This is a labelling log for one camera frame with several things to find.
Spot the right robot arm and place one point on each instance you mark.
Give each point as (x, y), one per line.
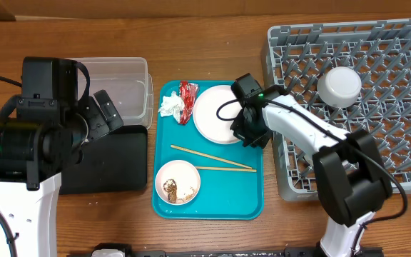
(354, 187)

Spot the pink bowl with rice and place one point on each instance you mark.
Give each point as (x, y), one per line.
(177, 182)

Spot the clear plastic bin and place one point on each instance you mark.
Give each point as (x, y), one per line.
(127, 82)

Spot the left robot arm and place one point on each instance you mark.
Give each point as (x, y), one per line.
(42, 131)

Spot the white round plate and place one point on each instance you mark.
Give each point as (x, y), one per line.
(205, 118)

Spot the teal plastic tray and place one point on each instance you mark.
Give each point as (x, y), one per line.
(223, 194)

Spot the crumpled white napkin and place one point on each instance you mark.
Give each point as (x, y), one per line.
(172, 105)

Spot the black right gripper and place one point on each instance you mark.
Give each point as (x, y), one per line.
(240, 123)

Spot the lower wooden chopstick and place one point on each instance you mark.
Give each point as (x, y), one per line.
(208, 168)

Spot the grey bowl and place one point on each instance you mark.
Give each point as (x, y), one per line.
(340, 87)

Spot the red snack wrapper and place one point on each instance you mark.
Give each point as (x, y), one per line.
(188, 92)

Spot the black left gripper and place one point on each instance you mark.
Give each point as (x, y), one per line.
(100, 125)

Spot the black tray bin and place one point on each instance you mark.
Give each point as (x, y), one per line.
(116, 162)

